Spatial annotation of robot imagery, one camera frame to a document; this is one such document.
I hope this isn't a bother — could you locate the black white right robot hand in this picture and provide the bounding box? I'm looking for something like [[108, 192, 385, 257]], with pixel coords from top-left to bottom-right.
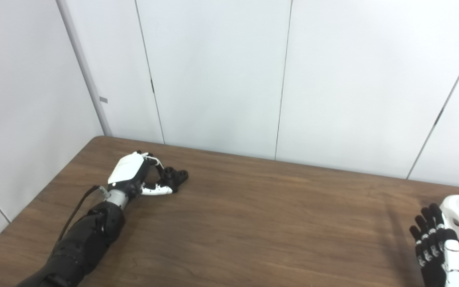
[[409, 203, 459, 287]]

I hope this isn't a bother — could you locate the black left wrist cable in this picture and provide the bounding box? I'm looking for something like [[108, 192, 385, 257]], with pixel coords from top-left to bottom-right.
[[56, 185, 109, 248]]

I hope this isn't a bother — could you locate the grey wall corner post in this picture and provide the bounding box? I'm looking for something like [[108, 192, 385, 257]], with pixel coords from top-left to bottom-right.
[[56, 0, 113, 137]]

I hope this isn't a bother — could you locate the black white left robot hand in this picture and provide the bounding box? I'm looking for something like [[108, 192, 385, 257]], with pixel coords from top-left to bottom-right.
[[107, 151, 173, 200]]

